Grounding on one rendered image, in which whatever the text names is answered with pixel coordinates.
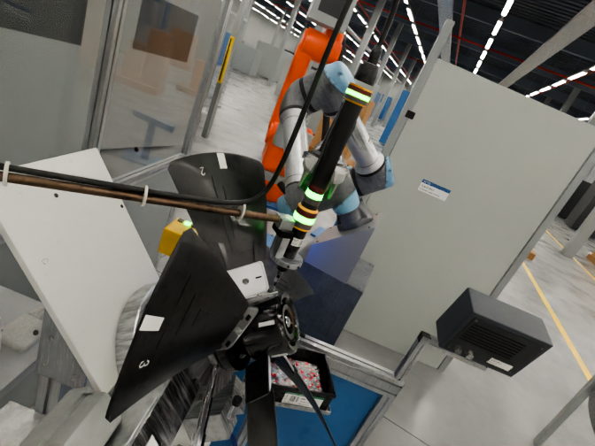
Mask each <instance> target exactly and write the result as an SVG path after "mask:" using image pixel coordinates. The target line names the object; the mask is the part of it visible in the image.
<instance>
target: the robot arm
mask: <svg viewBox="0 0 595 446"><path fill-rule="evenodd" d="M316 72H317V70H316V71H314V72H312V73H309V74H307V75H305V76H304V77H301V78H299V79H297V80H295V81H294V82H293V83H291V85H290V86H289V87H288V89H287V91H286V92H285V94H284V96H283V99H282V103H281V106H280V111H279V120H280V124H281V125H282V129H283V152H284V151H285V149H286V147H287V144H288V142H289V139H290V137H291V134H292V132H293V129H294V127H295V125H296V123H297V120H298V116H299V114H300V112H301V110H302V107H303V105H304V102H305V99H306V97H307V94H308V92H309V89H310V87H311V85H312V82H313V78H314V76H315V74H316ZM350 82H352V83H354V84H356V82H355V80H354V79H353V76H352V74H351V72H350V70H349V69H348V67H347V66H346V65H345V64H344V63H343V62H341V61H336V62H333V63H331V64H327V65H325V67H324V70H323V72H322V75H321V78H320V80H319V83H318V85H317V88H316V90H315V92H314V94H313V98H312V101H311V103H310V105H309V107H308V110H307V112H306V115H305V118H304V120H303V123H302V125H301V127H300V129H299V131H298V134H297V138H296V140H295V141H294V144H293V146H292V149H291V151H290V154H289V156H288V158H287V161H286V163H285V165H284V174H285V195H282V196H280V197H279V198H278V200H277V209H278V212H279V213H284V214H289V215H290V216H292V217H293V214H294V212H295V210H296V208H297V206H298V203H301V202H302V201H303V198H304V196H305V192H306V191H305V189H306V186H307V184H308V181H309V180H310V178H311V175H312V173H313V169H314V167H315V165H316V163H317V161H318V158H319V156H320V154H321V151H322V148H323V146H324V144H325V141H326V140H327V137H328V134H329V131H330V129H331V127H332V125H333V123H334V120H335V118H336V115H337V113H338V110H339V108H340V106H341V103H342V101H343V100H344V101H345V98H344V94H345V91H346V90H347V88H348V85H349V83H350ZM320 110H322V111H323V113H324V115H325V116H327V117H331V118H332V119H333V122H332V124H331V126H330V128H329V130H328V132H327V134H326V136H325V138H324V140H323V141H321V142H319V143H318V144H317V145H316V146H315V147H314V149H313V150H312V151H310V150H308V140H307V128H306V125H307V124H308V122H309V116H310V115H311V114H312V113H314V112H317V111H320ZM346 146H347V148H348V150H349V151H350V153H351V154H352V157H353V159H354V160H355V162H356V163H355V166H354V168H352V166H351V165H349V166H347V165H346V163H345V160H344V156H343V153H342V155H341V157H340V158H339V161H338V163H337V165H336V169H335V171H334V172H333V174H332V176H331V179H330V181H329V183H328V186H327V188H326V191H325V193H324V195H323V197H322V199H321V202H320V204H319V206H318V208H317V210H318V211H326V210H328V209H332V210H333V211H334V213H335V214H336V225H337V228H338V231H346V230H350V229H354V228H356V227H361V226H363V225H366V224H367V223H369V222H371V221H372V220H373V219H374V217H373V214H372V212H371V211H370V210H369V209H368V208H367V206H366V205H365V204H364V202H363V199H362V196H364V195H367V194H371V193H374V192H376V191H379V190H383V189H387V188H390V187H392V186H393V185H394V182H395V181H394V175H393V170H392V166H391V161H390V158H389V157H384V156H383V154H382V153H381V152H378V151H376V149H375V146H374V145H373V143H372V141H371V139H370V137H369V135H368V132H367V130H366V128H365V126H364V124H363V122H362V120H361V118H360V116H359V117H358V119H357V121H356V123H355V126H354V128H353V130H352V132H351V135H350V137H349V139H348V141H347V143H346Z"/></svg>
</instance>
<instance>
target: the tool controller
mask: <svg viewBox="0 0 595 446"><path fill-rule="evenodd" d="M436 324H437V339H438V342H439V344H438V346H439V347H440V348H442V349H445V350H449V351H450V352H452V353H455V354H457V355H459V356H462V357H464V358H467V359H469V360H472V361H474V362H476V363H478V364H480V365H484V366H486V367H489V368H490V369H492V370H495V371H497V372H499V373H503V374H504V375H507V376H509V377H513V376H514V375H515V374H517V373H518V372H519V371H520V370H522V369H523V368H524V367H526V366H527V365H529V364H530V363H531V362H533V361H534V360H536V359H537V358H539V357H540V356H541V355H543V354H544V353H545V352H547V351H548V350H549V349H550V348H552V347H553V342H552V340H551V338H550V335H549V334H548V331H547V329H546V327H545V323H544V321H543V320H542V319H541V318H539V317H538V316H535V315H533V314H531V313H528V312H526V311H523V310H521V309H519V308H516V307H514V306H512V305H510V304H507V303H504V302H502V301H499V300H498V299H496V298H493V297H491V296H487V295H485V294H484V293H481V292H479V291H477V290H474V289H472V288H467V289H466V290H465V291H464V292H463V293H462V294H461V295H460V296H459V297H458V298H457V299H456V300H455V301H454V303H453V304H452V305H451V306H450V307H449V308H448V309H447V310H446V311H445V312H444V313H443V314H442V315H441V316H440V318H439V319H438V320H437V321H436Z"/></svg>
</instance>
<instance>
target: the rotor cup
mask: <svg viewBox="0 0 595 446"><path fill-rule="evenodd" d="M246 301H247V302H248V305H249V306H252V307H258V308H259V311H258V313H257V315H256V316H255V318H254V319H253V320H252V321H251V323H250V324H249V326H248V327H247V328H246V329H245V330H244V331H243V333H242V334H241V335H240V337H239V338H238V339H237V341H236V342H235V343H234V345H233V346H232V347H231V348H229V349H228V350H216V351H215V352H216V354H217V357H218V359H219V361H220V362H221V364H222V365H223V366H224V367H225V368H226V369H227V370H228V371H230V372H238V371H242V370H244V369H245V367H246V366H247V365H248V364H249V363H250V360H251V358H253V359H255V360H257V359H258V358H261V357H262V356H264V355H265V354H267V353H268V356H269V357H270V358H272V357H271V356H275V355H281V354H285V353H287V354H288V355H292V354H294V353H296V352H297V350H298V345H299V336H300V335H299V324H298V316H297V312H296V309H295V306H294V304H293V302H292V300H291V298H290V296H289V295H288V294H287V293H286V292H284V291H278V292H277V293H273V294H270V295H265V296H263V295H262V296H255V297H251V298H248V299H247V300H246ZM286 316H288V317H289V319H290V327H287V325H286ZM270 320H274V324H273V325H269V326H264V327H259V323H262V322H266V321H270ZM288 355H285V356H288Z"/></svg>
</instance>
